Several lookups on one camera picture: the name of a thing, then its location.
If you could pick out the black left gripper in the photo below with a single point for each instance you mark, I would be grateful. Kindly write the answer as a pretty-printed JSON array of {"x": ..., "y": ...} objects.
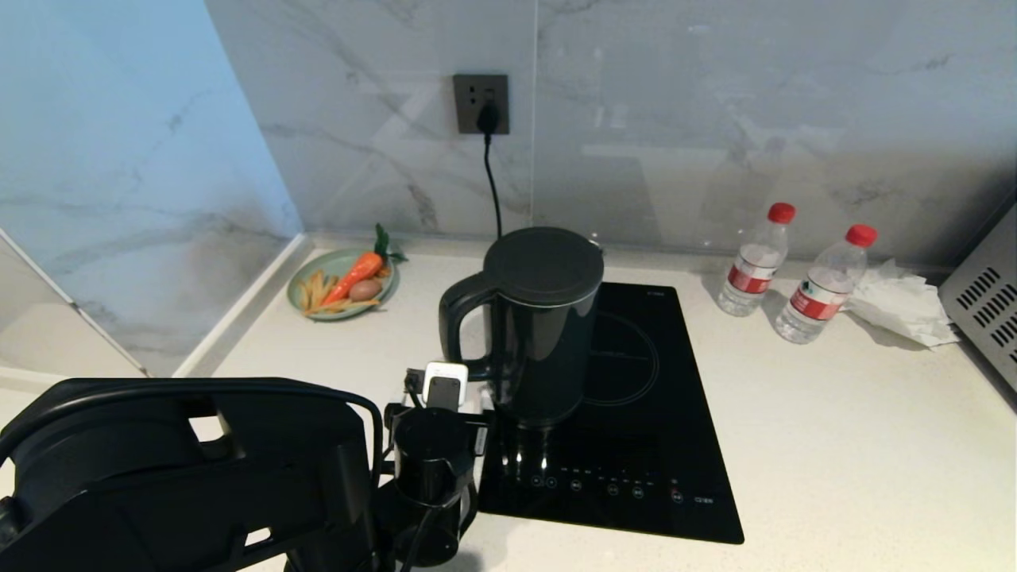
[{"x": 479, "y": 437}]

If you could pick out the black electric kettle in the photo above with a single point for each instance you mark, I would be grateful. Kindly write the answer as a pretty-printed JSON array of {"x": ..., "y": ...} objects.
[{"x": 540, "y": 342}]

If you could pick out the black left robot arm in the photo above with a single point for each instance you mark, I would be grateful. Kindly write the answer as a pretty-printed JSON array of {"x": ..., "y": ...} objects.
[{"x": 199, "y": 485}]

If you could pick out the red-capped water bottle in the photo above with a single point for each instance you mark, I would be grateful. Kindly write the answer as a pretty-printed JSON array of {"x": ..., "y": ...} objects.
[
  {"x": 822, "y": 294},
  {"x": 755, "y": 270}
]

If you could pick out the brown toy egg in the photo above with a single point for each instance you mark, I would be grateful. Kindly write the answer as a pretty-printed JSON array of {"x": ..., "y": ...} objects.
[{"x": 365, "y": 289}]

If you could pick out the orange toy carrot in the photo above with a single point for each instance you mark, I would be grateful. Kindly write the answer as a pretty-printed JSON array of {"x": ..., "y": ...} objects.
[{"x": 353, "y": 278}]

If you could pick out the black glass induction cooktop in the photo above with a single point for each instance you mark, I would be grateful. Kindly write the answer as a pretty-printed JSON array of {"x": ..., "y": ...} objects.
[{"x": 651, "y": 461}]

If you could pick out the yellow toy fries pile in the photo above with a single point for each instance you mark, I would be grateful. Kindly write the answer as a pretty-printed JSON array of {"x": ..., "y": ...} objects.
[{"x": 314, "y": 292}]

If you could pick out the green plate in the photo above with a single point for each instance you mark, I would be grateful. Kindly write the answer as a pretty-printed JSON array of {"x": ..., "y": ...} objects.
[{"x": 310, "y": 274}]

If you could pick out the crumpled white tissue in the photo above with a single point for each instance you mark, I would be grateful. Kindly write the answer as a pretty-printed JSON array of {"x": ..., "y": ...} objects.
[{"x": 898, "y": 306}]

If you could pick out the silver vented appliance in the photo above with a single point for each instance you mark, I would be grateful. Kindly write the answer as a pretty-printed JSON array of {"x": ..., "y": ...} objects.
[{"x": 985, "y": 310}]

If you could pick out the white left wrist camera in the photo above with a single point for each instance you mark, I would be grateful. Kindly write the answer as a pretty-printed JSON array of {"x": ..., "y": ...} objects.
[{"x": 445, "y": 385}]

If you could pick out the dark grey wall socket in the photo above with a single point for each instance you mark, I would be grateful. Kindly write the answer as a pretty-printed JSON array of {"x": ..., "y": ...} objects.
[{"x": 481, "y": 95}]

